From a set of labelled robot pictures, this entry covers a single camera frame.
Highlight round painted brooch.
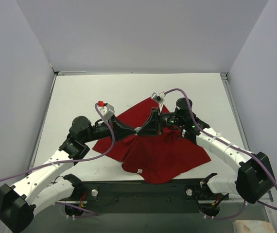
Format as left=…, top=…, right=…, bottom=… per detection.
left=134, top=127, right=141, bottom=135

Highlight red t-shirt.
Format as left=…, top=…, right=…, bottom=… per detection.
left=91, top=97, right=211, bottom=185

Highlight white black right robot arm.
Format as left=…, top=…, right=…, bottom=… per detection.
left=138, top=94, right=276, bottom=204

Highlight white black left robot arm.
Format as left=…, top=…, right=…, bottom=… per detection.
left=0, top=116, right=139, bottom=233

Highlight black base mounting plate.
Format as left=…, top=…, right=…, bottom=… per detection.
left=63, top=179, right=225, bottom=202

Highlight beige foam block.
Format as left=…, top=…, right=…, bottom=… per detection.
left=233, top=220, right=276, bottom=233

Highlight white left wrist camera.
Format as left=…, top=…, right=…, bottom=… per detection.
left=98, top=101, right=115, bottom=120

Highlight aluminium table edge rail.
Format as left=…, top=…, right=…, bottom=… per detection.
left=53, top=70, right=228, bottom=76

